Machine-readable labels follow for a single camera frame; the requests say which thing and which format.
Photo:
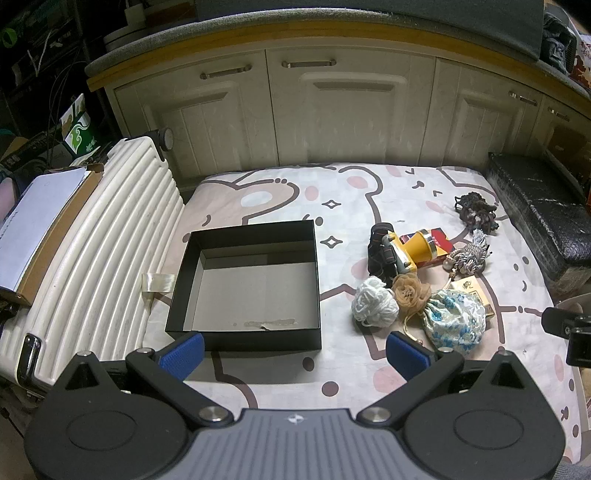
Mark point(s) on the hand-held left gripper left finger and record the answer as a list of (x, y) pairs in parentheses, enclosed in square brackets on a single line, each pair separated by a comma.
[(182, 353)]

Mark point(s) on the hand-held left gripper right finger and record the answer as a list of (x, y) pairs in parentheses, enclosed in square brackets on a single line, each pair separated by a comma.
[(406, 357)]

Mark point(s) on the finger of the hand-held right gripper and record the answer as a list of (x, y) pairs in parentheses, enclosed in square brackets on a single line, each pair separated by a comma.
[(556, 319)]

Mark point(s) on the white yarn ball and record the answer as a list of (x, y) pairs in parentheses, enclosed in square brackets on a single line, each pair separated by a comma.
[(374, 302)]

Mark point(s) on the tan fabric flower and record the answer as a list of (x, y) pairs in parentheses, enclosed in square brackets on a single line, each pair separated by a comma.
[(408, 290)]

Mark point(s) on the beige tissue packet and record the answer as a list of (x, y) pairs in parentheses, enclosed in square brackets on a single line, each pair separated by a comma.
[(471, 288)]

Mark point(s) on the black cardboard box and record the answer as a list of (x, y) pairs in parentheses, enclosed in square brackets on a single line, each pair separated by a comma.
[(254, 290)]

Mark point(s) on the red and blue printed box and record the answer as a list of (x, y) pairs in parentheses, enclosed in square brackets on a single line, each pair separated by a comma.
[(441, 242)]

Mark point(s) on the brown knitted scrunchie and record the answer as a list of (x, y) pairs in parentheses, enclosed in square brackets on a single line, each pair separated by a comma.
[(478, 212)]

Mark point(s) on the cream satin ribbon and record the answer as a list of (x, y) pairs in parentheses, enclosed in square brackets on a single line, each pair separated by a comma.
[(157, 282)]

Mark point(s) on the bear printed blanket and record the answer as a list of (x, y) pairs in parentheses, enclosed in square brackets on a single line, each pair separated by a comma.
[(277, 374)]

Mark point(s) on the black wrapped bench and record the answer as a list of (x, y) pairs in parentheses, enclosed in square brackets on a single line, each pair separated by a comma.
[(540, 203)]

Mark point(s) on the white ribbed suitcase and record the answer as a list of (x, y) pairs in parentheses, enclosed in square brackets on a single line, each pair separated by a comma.
[(115, 230)]

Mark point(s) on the brown cardboard carton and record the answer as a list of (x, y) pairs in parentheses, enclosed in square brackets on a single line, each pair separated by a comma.
[(60, 230)]

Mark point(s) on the white paper sheet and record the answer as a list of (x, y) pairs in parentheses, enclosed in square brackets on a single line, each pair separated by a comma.
[(37, 217)]

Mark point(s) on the cream cabinet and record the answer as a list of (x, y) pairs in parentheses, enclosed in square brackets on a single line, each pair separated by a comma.
[(346, 120)]

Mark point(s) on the green and white carton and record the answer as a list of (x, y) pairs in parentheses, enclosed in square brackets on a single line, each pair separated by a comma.
[(81, 129)]

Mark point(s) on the dark bundled clothing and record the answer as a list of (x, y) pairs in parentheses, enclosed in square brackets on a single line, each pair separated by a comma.
[(558, 41)]

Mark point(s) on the white round container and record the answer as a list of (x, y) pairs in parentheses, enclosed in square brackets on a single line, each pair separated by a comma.
[(122, 39)]

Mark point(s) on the grey countertop with wooden edge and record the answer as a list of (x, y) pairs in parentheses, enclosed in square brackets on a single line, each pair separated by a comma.
[(323, 30)]

